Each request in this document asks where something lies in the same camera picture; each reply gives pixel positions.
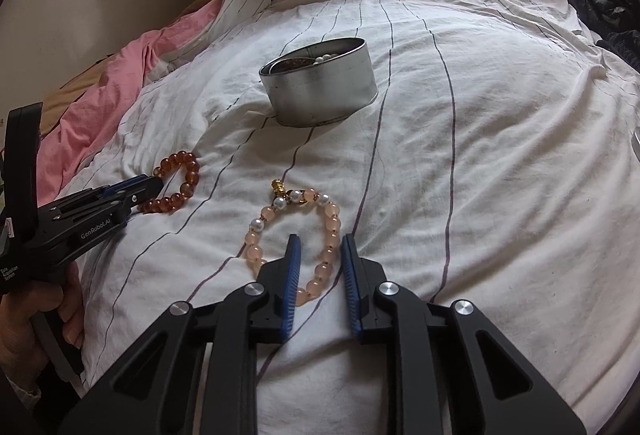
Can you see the black jacket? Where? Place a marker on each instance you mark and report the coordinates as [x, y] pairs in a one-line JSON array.
[[605, 10]]

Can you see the person's left hand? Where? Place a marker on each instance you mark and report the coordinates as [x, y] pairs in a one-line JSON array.
[[70, 315]]

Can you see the person's left forearm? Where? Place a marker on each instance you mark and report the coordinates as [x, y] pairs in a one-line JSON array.
[[22, 390]]

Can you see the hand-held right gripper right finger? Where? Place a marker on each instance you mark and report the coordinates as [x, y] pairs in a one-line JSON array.
[[350, 285]]

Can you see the round metal tin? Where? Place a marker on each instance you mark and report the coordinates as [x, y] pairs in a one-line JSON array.
[[325, 90]]

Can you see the white striped bedsheet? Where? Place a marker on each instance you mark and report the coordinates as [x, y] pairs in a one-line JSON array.
[[500, 165]]

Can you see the pink quilt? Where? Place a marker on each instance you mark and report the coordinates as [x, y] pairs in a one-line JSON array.
[[150, 50]]

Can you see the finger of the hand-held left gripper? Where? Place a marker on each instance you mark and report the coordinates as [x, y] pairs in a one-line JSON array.
[[147, 190], [122, 187]]

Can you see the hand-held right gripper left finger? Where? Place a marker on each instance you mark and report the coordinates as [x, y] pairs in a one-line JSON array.
[[292, 285]]

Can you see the tan cloth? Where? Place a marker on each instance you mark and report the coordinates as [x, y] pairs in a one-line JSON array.
[[75, 100]]

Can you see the round tin lid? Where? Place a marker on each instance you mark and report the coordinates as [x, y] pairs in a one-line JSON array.
[[636, 133]]

